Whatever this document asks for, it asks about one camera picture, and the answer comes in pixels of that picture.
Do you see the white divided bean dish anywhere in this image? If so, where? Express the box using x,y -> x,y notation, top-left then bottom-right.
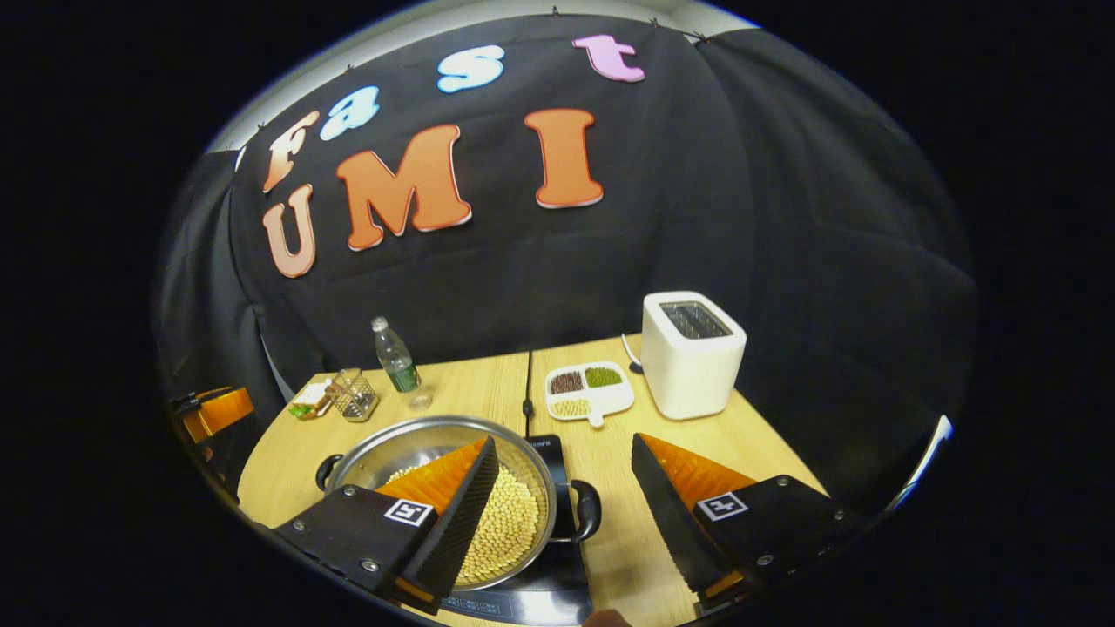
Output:
544,361 -> 636,428

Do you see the sandwich with lettuce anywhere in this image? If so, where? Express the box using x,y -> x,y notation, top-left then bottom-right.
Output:
287,379 -> 336,421

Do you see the wire mesh utensil holder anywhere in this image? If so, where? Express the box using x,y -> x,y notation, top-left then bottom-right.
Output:
329,367 -> 380,423

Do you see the stainless steel pot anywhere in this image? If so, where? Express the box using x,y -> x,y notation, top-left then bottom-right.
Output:
315,415 -> 604,593

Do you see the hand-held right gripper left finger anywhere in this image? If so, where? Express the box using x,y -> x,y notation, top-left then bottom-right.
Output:
274,435 -> 502,615

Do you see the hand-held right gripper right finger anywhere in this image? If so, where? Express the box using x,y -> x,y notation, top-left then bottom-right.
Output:
630,432 -> 859,610

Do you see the white toaster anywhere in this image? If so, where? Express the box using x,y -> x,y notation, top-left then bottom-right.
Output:
640,291 -> 748,421

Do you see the black backdrop cloth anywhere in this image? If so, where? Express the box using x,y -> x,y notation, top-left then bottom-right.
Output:
152,13 -> 981,523

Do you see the black induction cooktop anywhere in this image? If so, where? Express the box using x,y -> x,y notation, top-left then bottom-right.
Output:
440,434 -> 595,626

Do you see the pile of yellow soybeans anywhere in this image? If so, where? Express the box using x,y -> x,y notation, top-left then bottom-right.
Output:
383,464 -> 541,584

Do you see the clear plastic water bottle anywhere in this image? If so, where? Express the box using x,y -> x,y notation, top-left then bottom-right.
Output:
372,315 -> 433,410

